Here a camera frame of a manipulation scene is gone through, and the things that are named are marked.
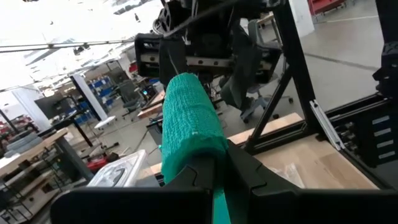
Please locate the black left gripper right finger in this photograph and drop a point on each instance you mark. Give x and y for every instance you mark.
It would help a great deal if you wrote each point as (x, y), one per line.
(295, 205)

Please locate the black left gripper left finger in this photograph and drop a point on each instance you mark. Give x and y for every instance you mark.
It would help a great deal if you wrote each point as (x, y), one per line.
(140, 205)

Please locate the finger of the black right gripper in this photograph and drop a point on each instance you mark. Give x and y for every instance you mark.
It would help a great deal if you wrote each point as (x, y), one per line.
(172, 57)
(245, 77)

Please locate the teal elastic bandage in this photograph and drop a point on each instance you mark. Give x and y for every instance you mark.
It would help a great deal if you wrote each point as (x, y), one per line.
(189, 124)

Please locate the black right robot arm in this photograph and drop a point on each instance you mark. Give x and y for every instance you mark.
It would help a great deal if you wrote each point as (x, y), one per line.
(388, 71)

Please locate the grey office chair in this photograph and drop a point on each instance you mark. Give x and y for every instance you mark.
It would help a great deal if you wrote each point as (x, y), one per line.
(267, 90)

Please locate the flat clear plastic bag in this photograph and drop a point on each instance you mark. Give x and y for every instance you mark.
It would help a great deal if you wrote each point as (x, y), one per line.
(287, 175)

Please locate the clear plastic lidded container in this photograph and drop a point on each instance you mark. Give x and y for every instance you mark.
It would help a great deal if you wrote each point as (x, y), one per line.
(118, 171)

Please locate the low wooden table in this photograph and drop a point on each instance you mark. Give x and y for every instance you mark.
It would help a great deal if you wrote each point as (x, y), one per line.
(150, 104)

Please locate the black office chair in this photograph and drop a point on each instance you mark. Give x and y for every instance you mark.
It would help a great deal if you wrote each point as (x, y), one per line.
(129, 96)

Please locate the red and black toolbox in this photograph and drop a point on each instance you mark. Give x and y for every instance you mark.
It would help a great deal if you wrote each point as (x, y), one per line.
(98, 163)

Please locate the computer tower with lights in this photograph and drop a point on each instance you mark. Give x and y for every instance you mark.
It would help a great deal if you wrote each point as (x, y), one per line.
(154, 132)

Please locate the blue storage bins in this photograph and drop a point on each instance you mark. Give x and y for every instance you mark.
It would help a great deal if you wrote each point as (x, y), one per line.
(101, 90)

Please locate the grey table leg with caster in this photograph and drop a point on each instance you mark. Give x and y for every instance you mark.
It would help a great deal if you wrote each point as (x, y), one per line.
(73, 158)

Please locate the white square column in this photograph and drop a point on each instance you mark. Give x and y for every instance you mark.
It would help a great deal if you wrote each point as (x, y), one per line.
(300, 15)

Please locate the white round stool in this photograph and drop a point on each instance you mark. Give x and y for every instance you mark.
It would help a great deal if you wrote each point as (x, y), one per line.
(105, 122)

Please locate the white pillar with black edge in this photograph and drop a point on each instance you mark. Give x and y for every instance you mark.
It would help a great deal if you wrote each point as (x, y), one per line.
(90, 96)

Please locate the red storage shelving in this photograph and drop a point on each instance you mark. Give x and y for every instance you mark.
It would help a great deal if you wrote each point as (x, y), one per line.
(326, 4)

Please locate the wooden table top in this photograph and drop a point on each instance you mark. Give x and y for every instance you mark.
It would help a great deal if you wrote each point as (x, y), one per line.
(31, 146)

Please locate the black computer monitor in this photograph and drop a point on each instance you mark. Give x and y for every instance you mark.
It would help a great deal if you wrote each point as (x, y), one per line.
(53, 105)

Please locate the silver mounting bracket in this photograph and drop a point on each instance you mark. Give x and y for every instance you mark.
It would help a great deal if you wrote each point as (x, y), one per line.
(326, 124)

